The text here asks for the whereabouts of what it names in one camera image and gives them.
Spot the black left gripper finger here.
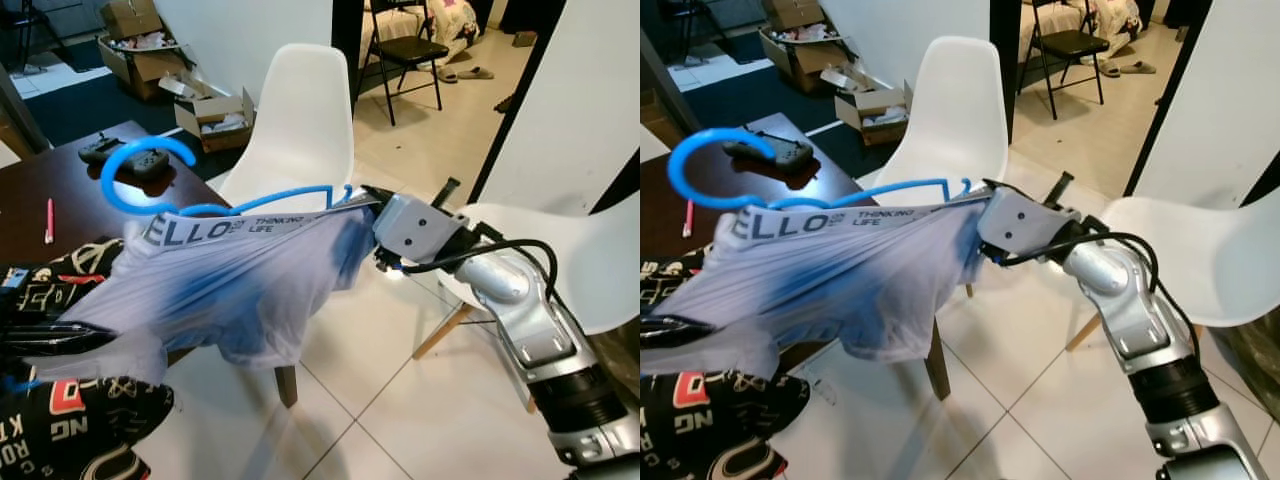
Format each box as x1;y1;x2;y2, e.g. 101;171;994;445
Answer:
640;316;717;350
0;320;116;357

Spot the black folding chair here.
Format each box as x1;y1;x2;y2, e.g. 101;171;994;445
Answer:
1018;0;1113;122
358;0;451;127

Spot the black red printed shirt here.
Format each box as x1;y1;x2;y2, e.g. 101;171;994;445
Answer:
0;238;176;480
640;250;813;480

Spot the black handheld controller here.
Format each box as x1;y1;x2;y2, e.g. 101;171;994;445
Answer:
721;129;815;192
78;133;173;196

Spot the brown cardboard box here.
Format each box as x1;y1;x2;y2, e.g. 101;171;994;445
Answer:
97;0;197;102
757;0;853;97

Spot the white hello print garment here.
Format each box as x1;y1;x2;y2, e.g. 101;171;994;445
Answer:
640;193;998;378
30;195;379;386

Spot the beige bed cover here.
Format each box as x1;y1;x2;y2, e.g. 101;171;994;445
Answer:
360;0;483;61
1020;0;1147;57

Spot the blue plastic hanger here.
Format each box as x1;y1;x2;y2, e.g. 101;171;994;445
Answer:
667;127;974;213
100;135;356;217

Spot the white plastic chair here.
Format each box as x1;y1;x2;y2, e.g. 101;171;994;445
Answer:
1064;190;1280;353
410;193;641;413
858;35;1013;203
213;43;358;213

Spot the navy floor rug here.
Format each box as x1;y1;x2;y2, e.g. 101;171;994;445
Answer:
680;58;873;143
20;68;216;153

